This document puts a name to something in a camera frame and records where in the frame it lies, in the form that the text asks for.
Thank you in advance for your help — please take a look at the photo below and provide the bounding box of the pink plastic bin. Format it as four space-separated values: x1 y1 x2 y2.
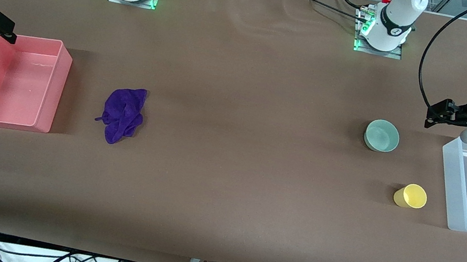
0 29 77 138

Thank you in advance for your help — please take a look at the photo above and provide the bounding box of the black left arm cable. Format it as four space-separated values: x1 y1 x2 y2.
412 0 467 117

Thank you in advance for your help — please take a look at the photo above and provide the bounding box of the black cable to left base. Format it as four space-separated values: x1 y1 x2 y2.
275 0 372 23

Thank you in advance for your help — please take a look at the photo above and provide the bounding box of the pale green bowl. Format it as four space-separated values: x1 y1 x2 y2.
361 117 403 156

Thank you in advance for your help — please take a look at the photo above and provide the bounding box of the purple cloth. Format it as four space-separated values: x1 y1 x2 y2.
91 81 149 149

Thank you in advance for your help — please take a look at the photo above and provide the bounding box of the yellow plastic cup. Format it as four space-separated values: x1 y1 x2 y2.
391 180 430 212

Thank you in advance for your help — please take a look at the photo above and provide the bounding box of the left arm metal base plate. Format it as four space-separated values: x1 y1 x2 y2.
352 5 410 60

